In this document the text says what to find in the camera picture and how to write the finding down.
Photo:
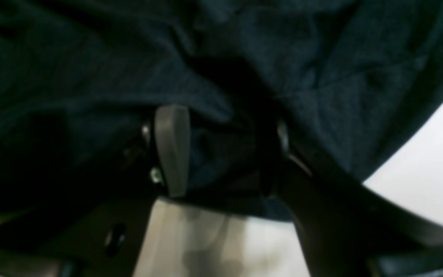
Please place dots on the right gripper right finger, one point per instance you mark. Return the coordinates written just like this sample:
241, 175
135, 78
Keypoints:
345, 229

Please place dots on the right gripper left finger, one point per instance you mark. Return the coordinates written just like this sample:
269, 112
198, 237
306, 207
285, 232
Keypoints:
99, 232

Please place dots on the black long-sleeve t-shirt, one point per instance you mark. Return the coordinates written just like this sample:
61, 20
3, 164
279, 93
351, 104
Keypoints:
355, 79

